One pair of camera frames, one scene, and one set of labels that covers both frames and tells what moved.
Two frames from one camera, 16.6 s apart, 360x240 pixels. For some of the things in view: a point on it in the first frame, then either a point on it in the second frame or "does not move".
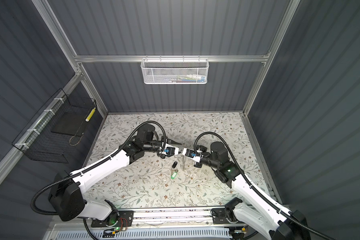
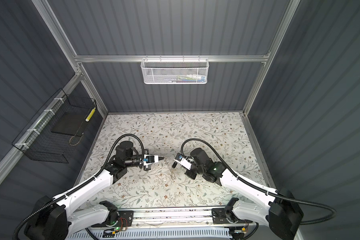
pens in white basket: [187, 78] does not move
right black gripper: [202, 148] -> [191, 174]
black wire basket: [57, 128] does not move
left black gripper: [169, 141] -> [145, 152]
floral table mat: [175, 181] does not move
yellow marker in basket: [90, 115] does not move
